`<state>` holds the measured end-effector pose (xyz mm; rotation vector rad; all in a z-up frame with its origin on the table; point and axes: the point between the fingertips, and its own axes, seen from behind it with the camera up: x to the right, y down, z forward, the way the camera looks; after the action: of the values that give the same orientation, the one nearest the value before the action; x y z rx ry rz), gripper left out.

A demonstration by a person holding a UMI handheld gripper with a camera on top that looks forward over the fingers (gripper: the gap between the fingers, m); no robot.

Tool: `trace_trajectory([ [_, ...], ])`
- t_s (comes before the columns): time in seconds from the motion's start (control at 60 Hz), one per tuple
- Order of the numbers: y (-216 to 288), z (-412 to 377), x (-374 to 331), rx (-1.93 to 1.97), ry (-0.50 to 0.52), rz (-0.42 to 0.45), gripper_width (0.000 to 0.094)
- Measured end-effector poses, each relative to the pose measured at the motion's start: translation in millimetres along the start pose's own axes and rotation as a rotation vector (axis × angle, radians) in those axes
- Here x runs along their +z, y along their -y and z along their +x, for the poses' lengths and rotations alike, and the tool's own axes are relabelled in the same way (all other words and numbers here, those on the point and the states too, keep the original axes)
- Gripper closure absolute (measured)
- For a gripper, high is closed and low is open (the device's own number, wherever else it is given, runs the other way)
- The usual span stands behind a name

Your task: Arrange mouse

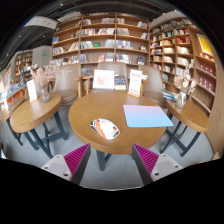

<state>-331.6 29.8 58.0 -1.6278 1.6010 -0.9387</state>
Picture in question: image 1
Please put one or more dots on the glass vase with dried flowers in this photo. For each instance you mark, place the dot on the glass vase with dried flowers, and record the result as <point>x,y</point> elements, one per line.
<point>186,85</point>

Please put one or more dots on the wooden bookshelf right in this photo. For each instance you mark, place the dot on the wooden bookshelf right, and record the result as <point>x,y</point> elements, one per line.
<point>174,46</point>

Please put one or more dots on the white sign card left table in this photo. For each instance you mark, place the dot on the white sign card left table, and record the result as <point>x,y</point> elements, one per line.
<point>31,90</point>

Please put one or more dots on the round wooden right table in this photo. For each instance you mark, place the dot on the round wooden right table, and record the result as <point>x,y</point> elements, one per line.
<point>190,116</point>

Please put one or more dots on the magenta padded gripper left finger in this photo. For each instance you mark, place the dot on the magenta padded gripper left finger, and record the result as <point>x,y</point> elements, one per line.
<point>70,167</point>

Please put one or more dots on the glass vase with pink flowers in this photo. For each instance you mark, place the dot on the glass vase with pink flowers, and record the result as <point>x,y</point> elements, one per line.
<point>42,76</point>

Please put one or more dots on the small wooden back table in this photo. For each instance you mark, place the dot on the small wooden back table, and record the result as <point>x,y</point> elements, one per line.
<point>83,84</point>

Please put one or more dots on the distant wooden bookshelf left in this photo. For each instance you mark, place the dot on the distant wooden bookshelf left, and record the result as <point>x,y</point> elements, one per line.
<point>23,61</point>

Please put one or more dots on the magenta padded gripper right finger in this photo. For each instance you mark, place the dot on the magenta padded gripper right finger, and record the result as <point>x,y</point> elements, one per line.
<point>152,166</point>

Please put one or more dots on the beige chair left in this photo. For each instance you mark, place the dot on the beige chair left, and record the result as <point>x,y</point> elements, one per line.
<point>67,83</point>

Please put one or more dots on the dark cover book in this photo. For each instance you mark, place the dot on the dark cover book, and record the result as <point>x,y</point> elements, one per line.
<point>119,83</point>

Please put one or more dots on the yellow poster on shelf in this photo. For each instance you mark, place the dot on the yellow poster on shelf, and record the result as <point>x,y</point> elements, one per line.
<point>204,45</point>

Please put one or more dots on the white red standing sign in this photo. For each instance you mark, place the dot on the white red standing sign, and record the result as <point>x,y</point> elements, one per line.
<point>135,81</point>

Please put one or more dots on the beige chair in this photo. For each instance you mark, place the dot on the beige chair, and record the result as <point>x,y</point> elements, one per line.
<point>153,87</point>
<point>67,83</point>

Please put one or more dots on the round wooden table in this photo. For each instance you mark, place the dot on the round wooden table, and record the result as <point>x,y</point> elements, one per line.
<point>190,116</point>
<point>109,105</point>
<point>29,115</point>

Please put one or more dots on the pink blue gradient mouse pad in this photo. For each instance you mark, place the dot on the pink blue gradient mouse pad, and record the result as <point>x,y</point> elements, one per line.
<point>139,116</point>

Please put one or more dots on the beige chair right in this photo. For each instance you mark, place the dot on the beige chair right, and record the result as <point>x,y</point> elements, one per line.
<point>153,87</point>

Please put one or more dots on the round wooden centre table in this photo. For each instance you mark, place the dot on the round wooden centre table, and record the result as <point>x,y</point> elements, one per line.
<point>109,105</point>

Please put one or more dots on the stack of books right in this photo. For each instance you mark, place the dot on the stack of books right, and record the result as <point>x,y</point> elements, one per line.
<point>169,95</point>

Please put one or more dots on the large wooden bookshelf centre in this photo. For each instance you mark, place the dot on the large wooden bookshelf centre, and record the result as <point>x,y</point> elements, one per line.
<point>111,37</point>

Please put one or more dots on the white orange patterned mouse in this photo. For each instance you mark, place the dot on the white orange patterned mouse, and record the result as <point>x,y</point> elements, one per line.
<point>105,128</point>

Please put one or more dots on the round wooden left table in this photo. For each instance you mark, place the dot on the round wooden left table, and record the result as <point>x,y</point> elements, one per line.
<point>29,115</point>

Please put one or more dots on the white picture display board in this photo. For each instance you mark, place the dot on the white picture display board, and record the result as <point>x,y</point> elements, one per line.
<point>103,79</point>

